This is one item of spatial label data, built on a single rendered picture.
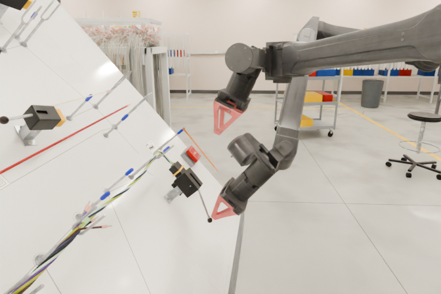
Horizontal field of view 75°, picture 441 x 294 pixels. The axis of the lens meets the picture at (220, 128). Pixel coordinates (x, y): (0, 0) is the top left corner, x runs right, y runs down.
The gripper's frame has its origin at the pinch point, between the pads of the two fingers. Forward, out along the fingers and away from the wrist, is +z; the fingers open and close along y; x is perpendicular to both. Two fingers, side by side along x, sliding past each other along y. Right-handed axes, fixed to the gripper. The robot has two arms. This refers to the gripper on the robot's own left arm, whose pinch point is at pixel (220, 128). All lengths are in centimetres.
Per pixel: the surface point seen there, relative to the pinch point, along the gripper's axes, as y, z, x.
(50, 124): 23.9, 6.9, -25.3
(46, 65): 5.9, 4.0, -45.0
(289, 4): -813, -176, -77
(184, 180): 2.0, 15.6, -2.5
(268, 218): -167, 101, 49
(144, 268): 22.0, 25.7, 0.9
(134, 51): -54, 2, -57
